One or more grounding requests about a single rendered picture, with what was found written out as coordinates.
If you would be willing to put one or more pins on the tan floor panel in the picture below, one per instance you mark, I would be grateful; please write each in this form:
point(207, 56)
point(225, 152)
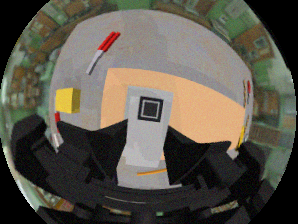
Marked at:
point(198, 112)

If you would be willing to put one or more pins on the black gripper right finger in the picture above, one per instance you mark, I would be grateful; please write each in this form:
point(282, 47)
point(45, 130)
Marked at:
point(182, 154)

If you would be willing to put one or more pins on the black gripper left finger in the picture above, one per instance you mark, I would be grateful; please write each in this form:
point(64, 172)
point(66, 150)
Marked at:
point(104, 145)

